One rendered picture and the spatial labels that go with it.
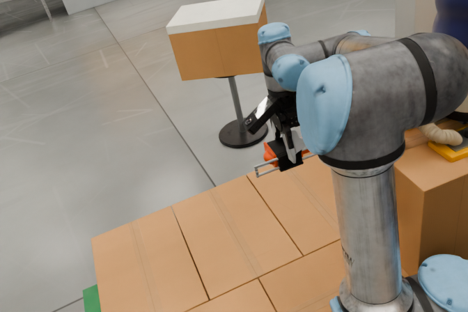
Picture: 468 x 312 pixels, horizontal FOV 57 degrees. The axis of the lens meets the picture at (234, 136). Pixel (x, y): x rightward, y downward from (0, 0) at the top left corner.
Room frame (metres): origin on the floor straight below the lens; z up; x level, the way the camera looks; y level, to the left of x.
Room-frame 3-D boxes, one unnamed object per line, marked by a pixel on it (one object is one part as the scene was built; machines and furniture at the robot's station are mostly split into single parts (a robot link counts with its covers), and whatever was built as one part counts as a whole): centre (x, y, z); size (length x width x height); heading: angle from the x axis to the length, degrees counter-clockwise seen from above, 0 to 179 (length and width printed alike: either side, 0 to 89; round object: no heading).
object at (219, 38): (2.89, -0.08, 0.82); 0.60 x 0.40 x 0.40; 73
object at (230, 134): (2.89, -0.08, 0.31); 0.40 x 0.40 x 0.62
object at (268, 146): (0.95, -0.12, 1.20); 0.08 x 0.07 x 0.05; 101
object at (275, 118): (0.95, -0.15, 1.35); 0.09 x 0.08 x 0.12; 102
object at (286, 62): (0.85, -0.17, 1.50); 0.11 x 0.11 x 0.08; 3
